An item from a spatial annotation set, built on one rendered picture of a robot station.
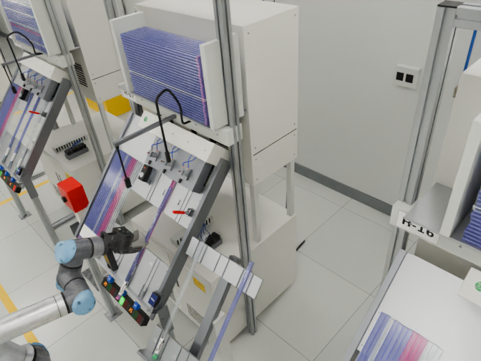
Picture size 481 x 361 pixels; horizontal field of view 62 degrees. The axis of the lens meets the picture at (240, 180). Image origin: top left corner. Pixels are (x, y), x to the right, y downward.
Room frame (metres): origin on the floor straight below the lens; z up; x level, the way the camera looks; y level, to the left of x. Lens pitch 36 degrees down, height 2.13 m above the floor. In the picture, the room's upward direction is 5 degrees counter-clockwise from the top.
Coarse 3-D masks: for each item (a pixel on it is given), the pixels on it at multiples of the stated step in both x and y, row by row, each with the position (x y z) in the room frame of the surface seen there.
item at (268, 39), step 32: (160, 0) 2.02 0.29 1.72; (192, 0) 1.96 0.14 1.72; (256, 0) 1.85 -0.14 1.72; (192, 32) 1.70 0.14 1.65; (256, 32) 1.52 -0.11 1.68; (288, 32) 1.65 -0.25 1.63; (256, 64) 1.52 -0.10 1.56; (288, 64) 1.65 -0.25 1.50; (256, 96) 1.51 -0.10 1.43; (288, 96) 1.65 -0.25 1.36; (256, 128) 1.50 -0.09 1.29; (288, 128) 1.65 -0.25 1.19; (256, 160) 1.50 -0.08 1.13; (288, 160) 1.65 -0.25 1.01; (256, 192) 1.50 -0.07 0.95; (288, 192) 1.68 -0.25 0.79; (256, 224) 1.49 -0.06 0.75
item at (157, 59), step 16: (128, 32) 1.76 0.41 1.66; (144, 32) 1.74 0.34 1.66; (160, 32) 1.72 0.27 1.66; (128, 48) 1.72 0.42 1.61; (144, 48) 1.63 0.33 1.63; (160, 48) 1.54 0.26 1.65; (176, 48) 1.50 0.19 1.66; (192, 48) 1.48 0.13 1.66; (128, 64) 1.75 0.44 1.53; (144, 64) 1.65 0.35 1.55; (160, 64) 1.56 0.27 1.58; (176, 64) 1.48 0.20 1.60; (192, 64) 1.41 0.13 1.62; (144, 80) 1.67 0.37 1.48; (160, 80) 1.57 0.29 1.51; (176, 80) 1.49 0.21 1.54; (192, 80) 1.42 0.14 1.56; (144, 96) 1.69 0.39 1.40; (160, 96) 1.59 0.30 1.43; (176, 96) 1.51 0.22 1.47; (192, 96) 1.43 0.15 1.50; (192, 112) 1.44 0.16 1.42
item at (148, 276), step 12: (144, 252) 1.28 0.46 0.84; (120, 264) 1.30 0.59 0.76; (144, 264) 1.24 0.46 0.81; (156, 264) 1.20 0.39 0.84; (120, 276) 1.26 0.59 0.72; (132, 276) 1.22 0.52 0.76; (144, 276) 1.19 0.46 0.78; (156, 276) 1.16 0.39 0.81; (132, 288) 1.18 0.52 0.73; (144, 288) 1.15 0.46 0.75; (156, 288) 1.12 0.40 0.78; (144, 300) 1.11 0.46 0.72
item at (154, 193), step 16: (128, 128) 1.84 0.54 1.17; (128, 144) 1.77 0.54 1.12; (144, 144) 1.70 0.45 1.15; (144, 160) 1.63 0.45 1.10; (160, 176) 1.51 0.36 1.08; (144, 192) 1.51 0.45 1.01; (160, 192) 1.45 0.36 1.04; (176, 192) 1.40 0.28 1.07; (192, 192) 1.36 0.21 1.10; (176, 208) 1.34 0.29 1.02
